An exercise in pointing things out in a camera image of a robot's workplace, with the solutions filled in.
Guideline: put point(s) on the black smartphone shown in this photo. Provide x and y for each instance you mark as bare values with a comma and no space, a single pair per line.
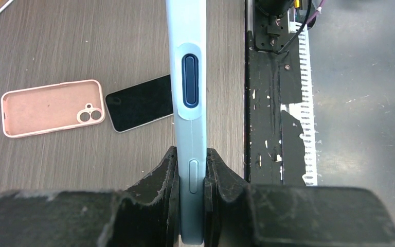
140,104

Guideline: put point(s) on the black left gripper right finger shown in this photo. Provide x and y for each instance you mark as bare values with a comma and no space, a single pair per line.
242,214

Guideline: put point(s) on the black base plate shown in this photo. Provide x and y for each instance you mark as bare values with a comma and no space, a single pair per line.
279,129

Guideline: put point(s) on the pink phone case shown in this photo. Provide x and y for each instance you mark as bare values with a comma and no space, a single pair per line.
51,108

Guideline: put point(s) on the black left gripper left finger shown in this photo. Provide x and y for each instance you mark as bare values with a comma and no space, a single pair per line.
145,214

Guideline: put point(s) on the phone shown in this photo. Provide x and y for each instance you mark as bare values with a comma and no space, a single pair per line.
187,33

